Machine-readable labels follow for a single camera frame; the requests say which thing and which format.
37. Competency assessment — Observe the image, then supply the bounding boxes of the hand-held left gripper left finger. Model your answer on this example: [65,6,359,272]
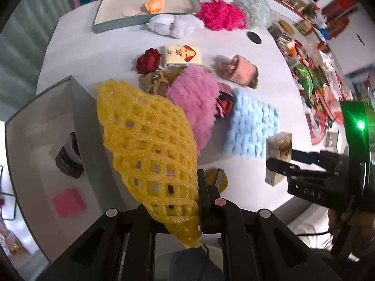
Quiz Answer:
[38,203,176,281]

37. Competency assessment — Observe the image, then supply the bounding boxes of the black cable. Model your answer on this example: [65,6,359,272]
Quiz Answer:
[296,229,333,237]

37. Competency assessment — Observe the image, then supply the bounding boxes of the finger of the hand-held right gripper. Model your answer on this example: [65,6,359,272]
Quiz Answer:
[291,149,323,165]
[266,157,323,180]

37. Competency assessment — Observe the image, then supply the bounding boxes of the light blue fluffy cloth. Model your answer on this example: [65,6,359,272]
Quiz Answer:
[223,89,280,156]

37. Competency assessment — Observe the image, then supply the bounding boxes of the magenta fluffy cloth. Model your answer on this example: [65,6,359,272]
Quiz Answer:
[196,0,248,32]

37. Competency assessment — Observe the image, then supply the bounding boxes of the white fluffy cloth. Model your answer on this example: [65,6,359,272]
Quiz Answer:
[148,14,204,38]

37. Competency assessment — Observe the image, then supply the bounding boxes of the pink fluffy cloth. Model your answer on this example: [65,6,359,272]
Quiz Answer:
[165,66,220,154]

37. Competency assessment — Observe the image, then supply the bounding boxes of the orange fabric flower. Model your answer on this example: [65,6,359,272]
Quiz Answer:
[144,0,165,14]

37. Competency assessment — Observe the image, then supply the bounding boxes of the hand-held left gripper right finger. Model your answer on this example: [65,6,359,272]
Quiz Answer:
[197,169,342,281]

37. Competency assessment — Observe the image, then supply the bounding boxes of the pink round pad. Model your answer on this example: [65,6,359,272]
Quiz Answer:
[121,6,142,17]

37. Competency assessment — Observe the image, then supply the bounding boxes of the deep grey storage box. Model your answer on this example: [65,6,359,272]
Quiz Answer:
[4,75,138,270]

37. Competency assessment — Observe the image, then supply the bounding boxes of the yellow round pad with clip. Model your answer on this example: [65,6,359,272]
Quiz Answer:
[204,167,229,194]

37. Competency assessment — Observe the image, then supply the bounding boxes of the pale green fluffy cloth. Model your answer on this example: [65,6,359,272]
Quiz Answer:
[233,0,271,29]

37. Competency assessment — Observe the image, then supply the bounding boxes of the person's blue jeans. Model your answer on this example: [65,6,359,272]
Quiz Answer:
[155,234,225,281]

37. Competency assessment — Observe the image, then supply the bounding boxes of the brown bear cloth pouch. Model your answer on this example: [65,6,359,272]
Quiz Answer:
[138,68,188,98]

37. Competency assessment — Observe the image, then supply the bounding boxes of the red fabric rose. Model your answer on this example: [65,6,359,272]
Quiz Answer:
[135,48,162,75]

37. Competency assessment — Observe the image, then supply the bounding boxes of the shallow grey storage box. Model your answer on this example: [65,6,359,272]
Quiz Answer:
[93,0,201,34]

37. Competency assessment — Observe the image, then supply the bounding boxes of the pink sponge block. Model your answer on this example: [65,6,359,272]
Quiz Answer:
[52,188,87,218]

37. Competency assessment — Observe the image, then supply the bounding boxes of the cream tissue packet red print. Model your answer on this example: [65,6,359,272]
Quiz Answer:
[162,44,203,68]

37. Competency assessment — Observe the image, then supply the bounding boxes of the pile of colourful packaged goods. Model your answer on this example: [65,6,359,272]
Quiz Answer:
[268,0,355,147]

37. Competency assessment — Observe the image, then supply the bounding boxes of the black pink knitted pouch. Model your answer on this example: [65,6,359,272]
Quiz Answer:
[55,132,84,179]

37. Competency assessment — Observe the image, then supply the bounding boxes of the red striped fabric band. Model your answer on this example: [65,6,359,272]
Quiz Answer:
[215,82,235,119]

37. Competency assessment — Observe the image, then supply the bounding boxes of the yellow foam net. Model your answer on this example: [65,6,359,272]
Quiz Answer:
[96,78,203,249]

